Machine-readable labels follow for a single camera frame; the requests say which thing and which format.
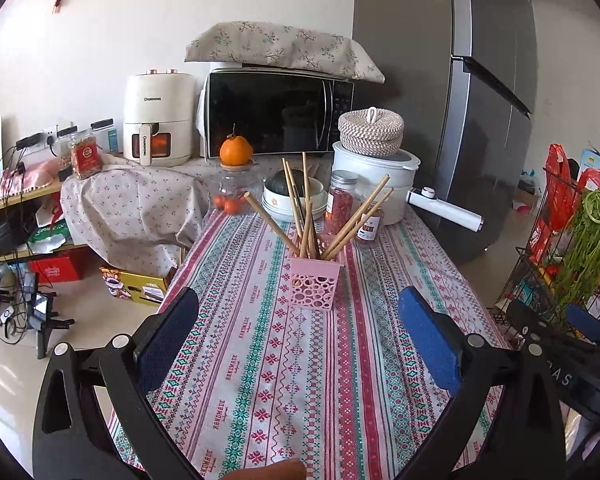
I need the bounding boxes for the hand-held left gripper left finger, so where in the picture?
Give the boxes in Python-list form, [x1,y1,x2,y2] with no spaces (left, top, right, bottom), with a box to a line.
[32,287,201,480]

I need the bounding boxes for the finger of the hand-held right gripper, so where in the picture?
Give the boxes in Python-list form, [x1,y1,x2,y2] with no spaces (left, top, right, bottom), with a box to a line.
[567,304,600,345]
[506,300,598,356]

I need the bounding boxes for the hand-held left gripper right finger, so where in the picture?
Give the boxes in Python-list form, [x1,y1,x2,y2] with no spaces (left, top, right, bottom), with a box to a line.
[395,286,566,480]

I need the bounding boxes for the pink perforated chopstick holder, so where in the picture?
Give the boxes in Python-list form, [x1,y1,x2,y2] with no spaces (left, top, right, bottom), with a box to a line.
[287,256,342,313]

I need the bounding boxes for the bunch of wooden chopsticks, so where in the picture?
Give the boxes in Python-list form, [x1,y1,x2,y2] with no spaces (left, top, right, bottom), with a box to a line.
[243,152,396,261]

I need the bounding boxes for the person's left hand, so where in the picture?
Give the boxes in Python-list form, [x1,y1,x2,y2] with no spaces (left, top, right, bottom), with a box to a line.
[224,459,308,480]

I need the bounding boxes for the yellow printed cardboard box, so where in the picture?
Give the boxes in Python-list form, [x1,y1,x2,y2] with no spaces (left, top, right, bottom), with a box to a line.
[100,266,173,307]

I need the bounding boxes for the green leafy vegetables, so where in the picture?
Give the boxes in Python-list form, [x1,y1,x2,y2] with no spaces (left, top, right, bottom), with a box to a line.
[555,189,600,331]

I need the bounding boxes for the patterned woven tablecloth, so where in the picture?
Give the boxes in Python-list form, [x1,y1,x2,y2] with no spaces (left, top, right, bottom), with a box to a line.
[107,205,513,480]

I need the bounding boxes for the short labelled spice jar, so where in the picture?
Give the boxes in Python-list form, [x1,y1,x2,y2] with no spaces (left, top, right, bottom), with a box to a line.
[355,205,385,248]

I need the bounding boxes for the red cardboard box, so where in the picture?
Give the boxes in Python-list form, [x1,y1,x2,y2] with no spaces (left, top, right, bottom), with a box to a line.
[27,250,88,283]

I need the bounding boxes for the small-flower print cloth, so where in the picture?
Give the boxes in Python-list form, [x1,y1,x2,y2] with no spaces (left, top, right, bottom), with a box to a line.
[60,152,216,273]

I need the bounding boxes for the red plastic bag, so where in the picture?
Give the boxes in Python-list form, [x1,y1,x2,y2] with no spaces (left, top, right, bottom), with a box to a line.
[575,167,600,201]
[530,144,581,266]

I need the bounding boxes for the green and white bag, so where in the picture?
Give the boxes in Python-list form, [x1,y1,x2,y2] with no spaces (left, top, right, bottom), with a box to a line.
[27,220,73,256]

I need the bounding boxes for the tall glass chili jar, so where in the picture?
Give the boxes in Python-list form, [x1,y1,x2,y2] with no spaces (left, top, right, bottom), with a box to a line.
[327,170,361,236]

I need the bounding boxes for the cream ceramic bowl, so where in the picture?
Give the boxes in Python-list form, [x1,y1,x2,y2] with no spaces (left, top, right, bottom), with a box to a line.
[261,177,328,221]

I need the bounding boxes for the dark green squash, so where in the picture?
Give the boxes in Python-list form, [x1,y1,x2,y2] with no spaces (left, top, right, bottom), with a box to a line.
[272,170,306,196]

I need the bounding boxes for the red label snack jar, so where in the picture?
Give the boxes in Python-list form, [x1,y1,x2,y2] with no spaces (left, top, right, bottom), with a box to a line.
[67,130,103,181]

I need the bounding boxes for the orange fruit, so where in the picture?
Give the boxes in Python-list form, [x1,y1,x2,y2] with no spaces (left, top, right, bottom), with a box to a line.
[219,135,254,167]

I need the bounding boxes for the pink cloth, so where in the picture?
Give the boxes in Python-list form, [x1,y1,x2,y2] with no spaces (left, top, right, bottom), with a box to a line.
[0,157,66,206]

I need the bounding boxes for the wooden low shelf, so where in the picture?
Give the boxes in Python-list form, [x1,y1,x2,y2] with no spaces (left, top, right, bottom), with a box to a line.
[0,180,88,266]

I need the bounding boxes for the woven lidded basket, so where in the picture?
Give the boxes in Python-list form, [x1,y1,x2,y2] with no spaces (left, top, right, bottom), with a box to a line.
[337,106,405,157]

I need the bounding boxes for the cream air fryer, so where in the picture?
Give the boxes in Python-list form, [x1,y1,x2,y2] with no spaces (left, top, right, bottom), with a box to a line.
[122,69,193,167]

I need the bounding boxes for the black microwave oven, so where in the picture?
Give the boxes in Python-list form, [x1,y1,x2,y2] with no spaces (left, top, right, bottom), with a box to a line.
[202,67,356,161]

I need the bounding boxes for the grey refrigerator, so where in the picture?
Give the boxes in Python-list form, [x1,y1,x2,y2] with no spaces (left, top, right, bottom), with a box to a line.
[352,0,538,266]

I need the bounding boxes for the floral cloth on microwave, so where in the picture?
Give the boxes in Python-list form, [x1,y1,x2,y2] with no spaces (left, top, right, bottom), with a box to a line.
[185,21,386,84]

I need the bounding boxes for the black wire rack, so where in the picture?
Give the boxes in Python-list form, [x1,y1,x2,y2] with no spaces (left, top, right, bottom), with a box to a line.
[495,160,600,351]

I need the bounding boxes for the white wall power strip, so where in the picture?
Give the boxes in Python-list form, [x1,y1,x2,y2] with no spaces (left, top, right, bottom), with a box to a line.
[15,124,76,152]

